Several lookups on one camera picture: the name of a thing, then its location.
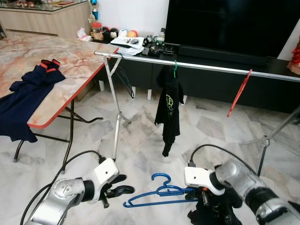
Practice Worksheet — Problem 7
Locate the silver metal clothes rack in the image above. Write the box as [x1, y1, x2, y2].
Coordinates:
[94, 51, 300, 178]

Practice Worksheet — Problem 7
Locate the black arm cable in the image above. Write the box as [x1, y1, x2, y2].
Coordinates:
[20, 150, 106, 225]
[189, 143, 259, 177]

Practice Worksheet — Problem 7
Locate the black t-shirt green logo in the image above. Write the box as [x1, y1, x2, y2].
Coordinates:
[155, 66, 185, 158]

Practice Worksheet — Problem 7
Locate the black low tv console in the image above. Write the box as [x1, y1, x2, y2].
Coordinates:
[91, 39, 300, 114]

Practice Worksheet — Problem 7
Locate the stack of white papers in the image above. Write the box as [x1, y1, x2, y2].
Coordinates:
[110, 36, 145, 56]

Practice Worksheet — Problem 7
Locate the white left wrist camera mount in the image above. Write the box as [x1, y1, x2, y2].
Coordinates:
[91, 158, 120, 203]

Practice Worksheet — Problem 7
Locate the red plastic hanger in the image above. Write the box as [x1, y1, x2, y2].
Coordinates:
[227, 69, 253, 118]

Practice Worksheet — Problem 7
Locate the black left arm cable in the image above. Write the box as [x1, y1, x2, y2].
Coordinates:
[20, 150, 106, 225]

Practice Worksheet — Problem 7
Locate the black shirt white logo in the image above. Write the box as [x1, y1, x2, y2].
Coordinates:
[187, 187, 245, 225]

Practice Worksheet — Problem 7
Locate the navy shirt red collar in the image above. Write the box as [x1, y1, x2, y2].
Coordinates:
[0, 59, 67, 143]

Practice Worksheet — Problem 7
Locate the marble folding table red edge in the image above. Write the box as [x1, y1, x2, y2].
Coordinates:
[0, 34, 119, 175]

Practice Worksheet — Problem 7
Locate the large black television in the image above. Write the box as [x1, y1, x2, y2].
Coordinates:
[164, 0, 300, 60]

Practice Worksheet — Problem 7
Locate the black soundbar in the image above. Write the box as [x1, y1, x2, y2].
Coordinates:
[178, 45, 269, 67]

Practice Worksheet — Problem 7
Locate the brown jar red lid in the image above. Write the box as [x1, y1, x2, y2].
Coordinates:
[91, 21, 104, 41]

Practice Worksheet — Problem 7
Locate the blue gold trophy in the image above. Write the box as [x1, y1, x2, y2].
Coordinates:
[90, 0, 101, 22]

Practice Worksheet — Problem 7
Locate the pink white tissue box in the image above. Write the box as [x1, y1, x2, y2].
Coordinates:
[77, 28, 93, 42]

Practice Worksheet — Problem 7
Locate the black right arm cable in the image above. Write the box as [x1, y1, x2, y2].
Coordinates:
[189, 143, 259, 177]

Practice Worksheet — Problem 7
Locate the blue plastic hanger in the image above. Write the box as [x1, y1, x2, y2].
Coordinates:
[123, 173, 198, 208]

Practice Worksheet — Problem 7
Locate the black wire hanger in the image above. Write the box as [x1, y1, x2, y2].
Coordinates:
[114, 54, 135, 99]

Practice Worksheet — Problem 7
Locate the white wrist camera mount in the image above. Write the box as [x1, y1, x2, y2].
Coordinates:
[91, 158, 120, 203]
[184, 166, 225, 195]

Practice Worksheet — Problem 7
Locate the black plush toy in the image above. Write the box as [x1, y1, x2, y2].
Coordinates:
[102, 27, 119, 40]

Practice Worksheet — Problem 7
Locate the light wooden sideboard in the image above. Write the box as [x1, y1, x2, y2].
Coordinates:
[0, 0, 92, 41]

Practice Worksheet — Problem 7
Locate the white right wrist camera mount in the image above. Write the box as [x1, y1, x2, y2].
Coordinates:
[184, 166, 225, 195]

